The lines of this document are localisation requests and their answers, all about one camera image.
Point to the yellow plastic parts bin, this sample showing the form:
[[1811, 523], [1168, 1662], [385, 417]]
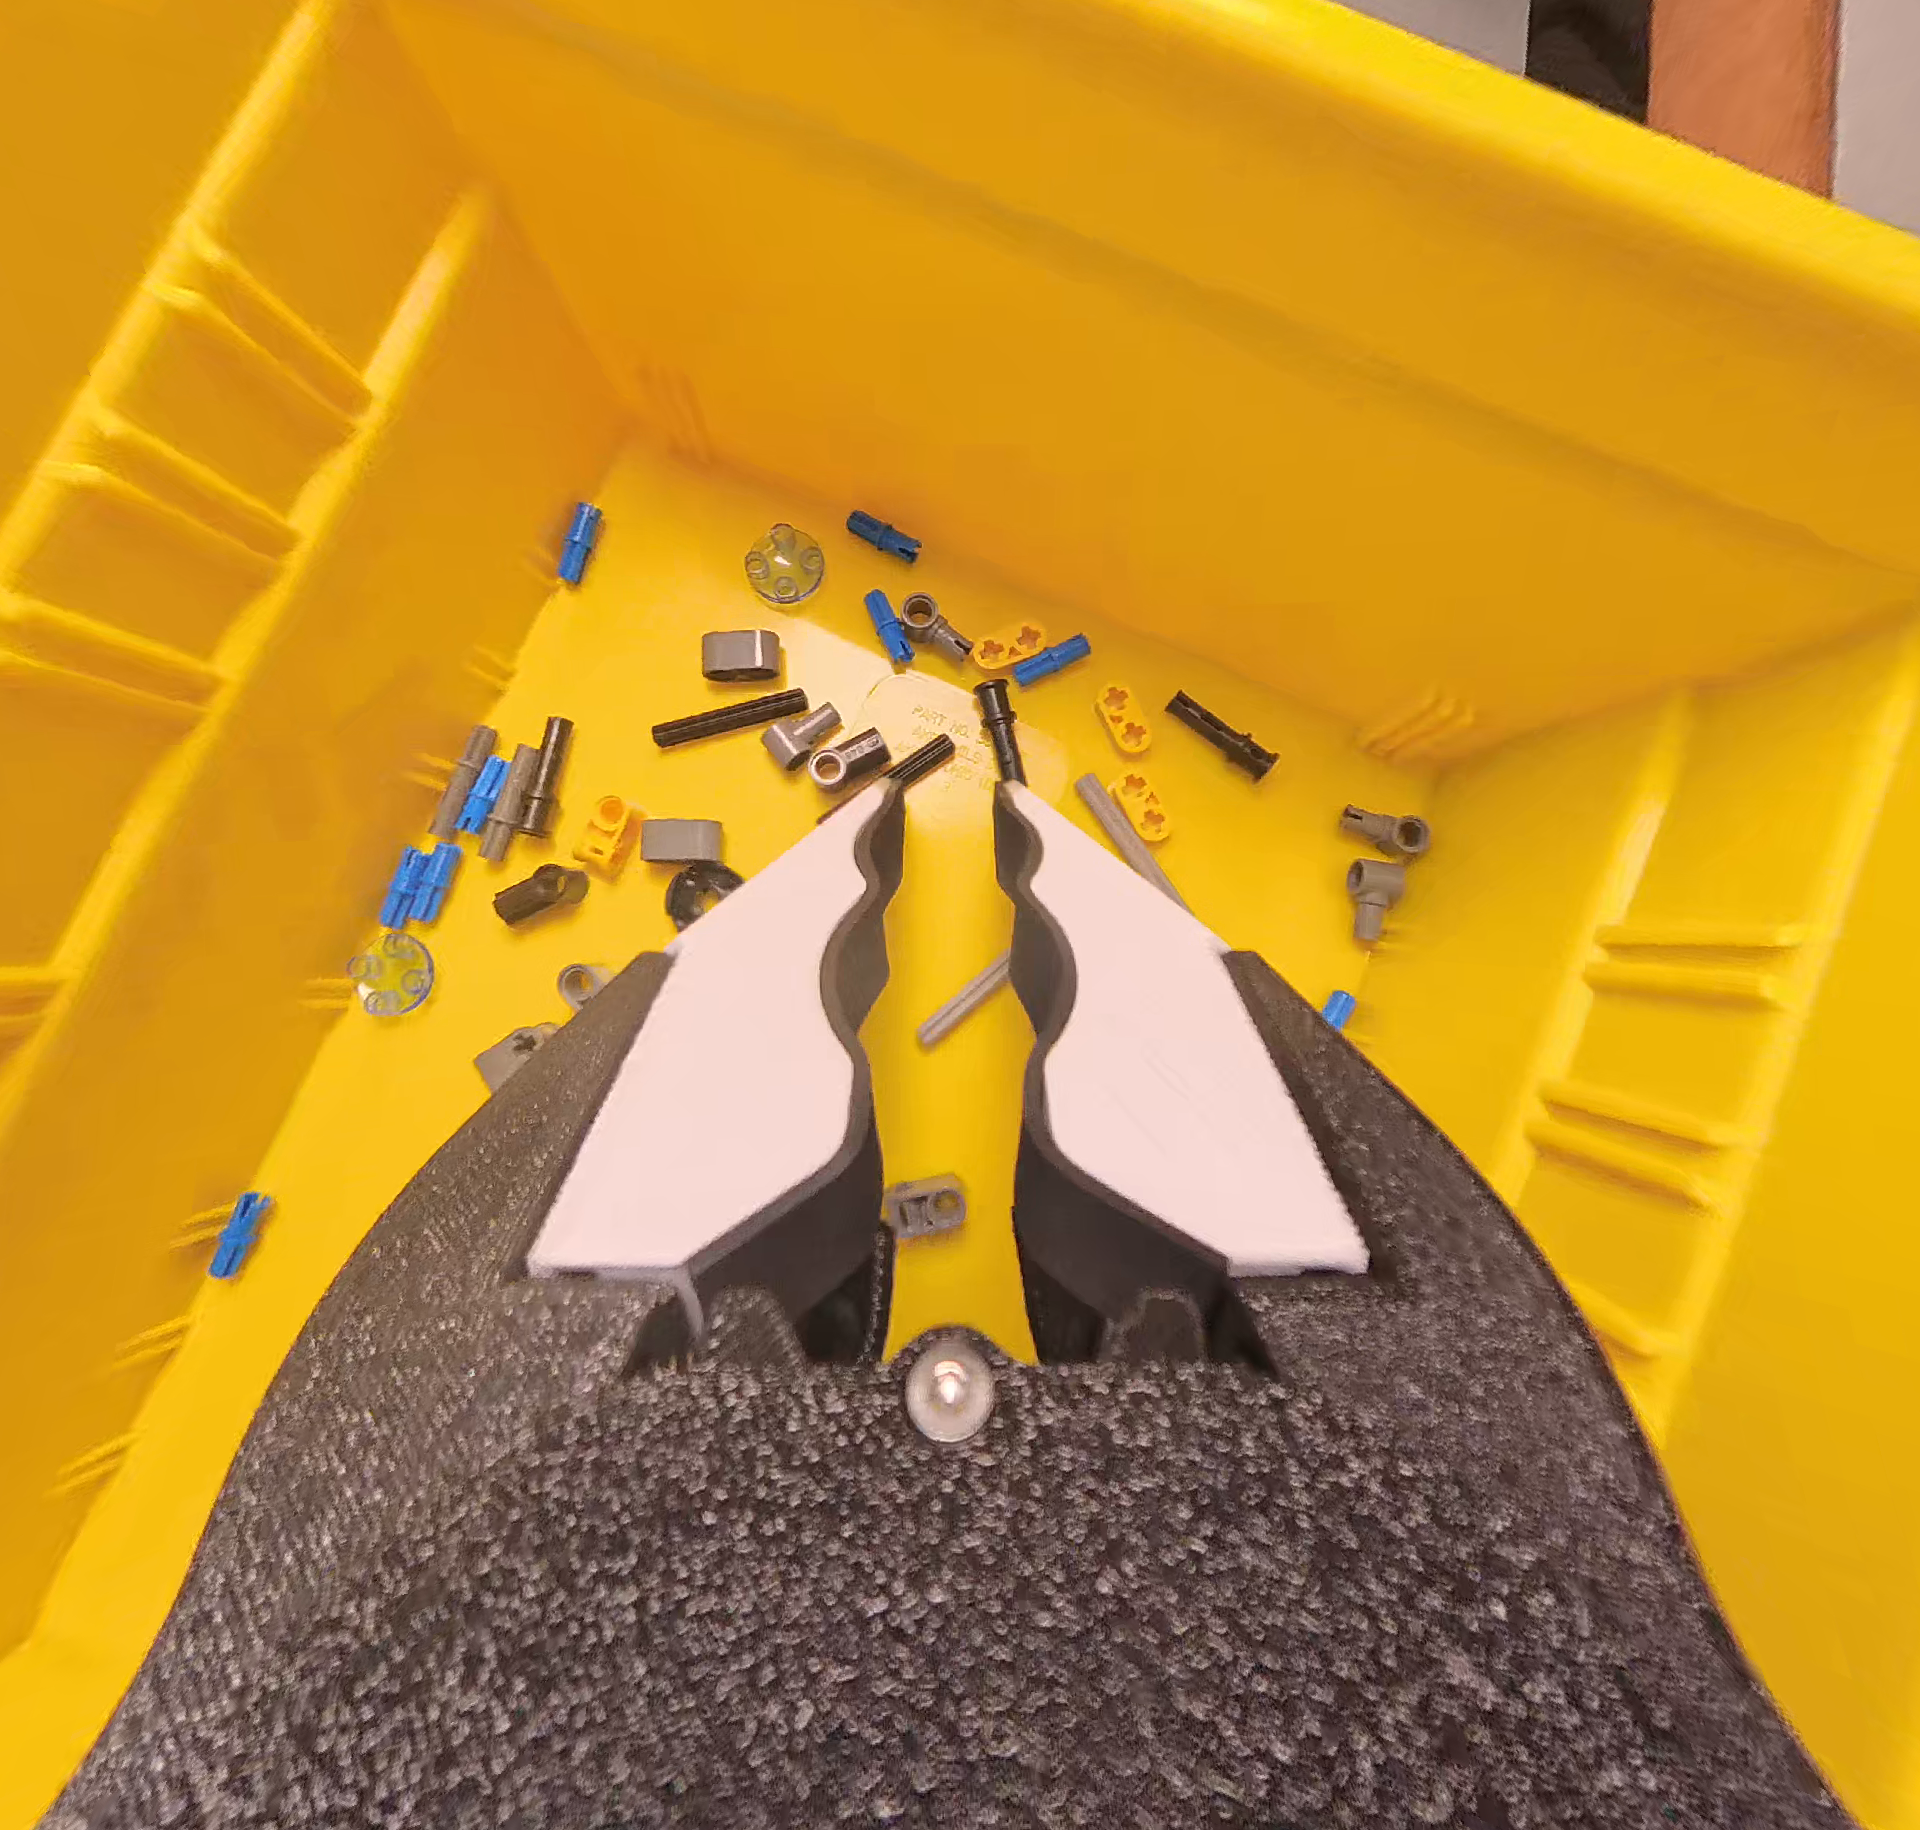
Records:
[[1201, 361]]

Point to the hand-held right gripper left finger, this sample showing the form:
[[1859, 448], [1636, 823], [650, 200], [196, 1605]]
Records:
[[721, 1096]]

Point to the assorted small toy brick parts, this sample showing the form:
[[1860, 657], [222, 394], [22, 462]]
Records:
[[742, 653]]

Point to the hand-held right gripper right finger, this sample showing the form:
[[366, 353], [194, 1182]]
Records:
[[1170, 1096]]

